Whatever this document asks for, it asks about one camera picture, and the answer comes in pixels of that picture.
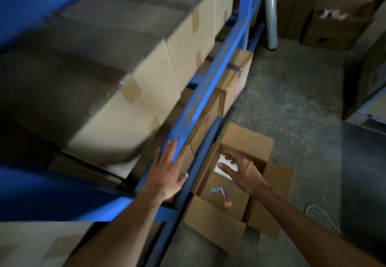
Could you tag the person's left hand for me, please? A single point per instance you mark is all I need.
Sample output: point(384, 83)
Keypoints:
point(164, 176)

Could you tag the person's right hand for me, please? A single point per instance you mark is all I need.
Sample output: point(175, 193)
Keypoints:
point(245, 173)

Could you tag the person's right thumb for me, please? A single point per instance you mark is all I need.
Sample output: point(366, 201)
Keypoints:
point(226, 169)

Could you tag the person's left thumb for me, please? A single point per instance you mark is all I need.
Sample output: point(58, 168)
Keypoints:
point(182, 180)

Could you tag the person's right forearm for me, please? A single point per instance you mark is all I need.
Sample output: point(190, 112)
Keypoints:
point(310, 233)

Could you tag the person's left forearm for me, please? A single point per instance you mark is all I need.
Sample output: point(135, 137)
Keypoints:
point(116, 233)

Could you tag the white packet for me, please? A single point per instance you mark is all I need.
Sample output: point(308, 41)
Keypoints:
point(224, 167)

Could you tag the small colourful packet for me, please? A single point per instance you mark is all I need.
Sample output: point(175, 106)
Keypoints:
point(219, 190)

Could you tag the small orange packet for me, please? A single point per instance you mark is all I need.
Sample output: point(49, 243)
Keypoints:
point(228, 204)

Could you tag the small cardboard box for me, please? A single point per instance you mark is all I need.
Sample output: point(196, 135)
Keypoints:
point(197, 119)

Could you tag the blue metal shelf rack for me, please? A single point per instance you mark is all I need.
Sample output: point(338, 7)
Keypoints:
point(199, 95)

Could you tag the cardboard box with purple tape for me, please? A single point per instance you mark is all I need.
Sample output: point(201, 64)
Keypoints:
point(233, 76)

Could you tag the large taped cardboard box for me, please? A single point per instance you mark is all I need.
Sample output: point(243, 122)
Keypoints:
point(169, 22)
point(90, 95)

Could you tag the roll of clear plastic film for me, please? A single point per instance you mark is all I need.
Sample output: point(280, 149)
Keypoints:
point(271, 16)

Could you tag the tall brown cardboard box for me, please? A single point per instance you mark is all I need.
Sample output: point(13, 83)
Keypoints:
point(292, 10)

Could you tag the open brown cardboard box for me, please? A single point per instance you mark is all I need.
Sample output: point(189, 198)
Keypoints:
point(339, 16)

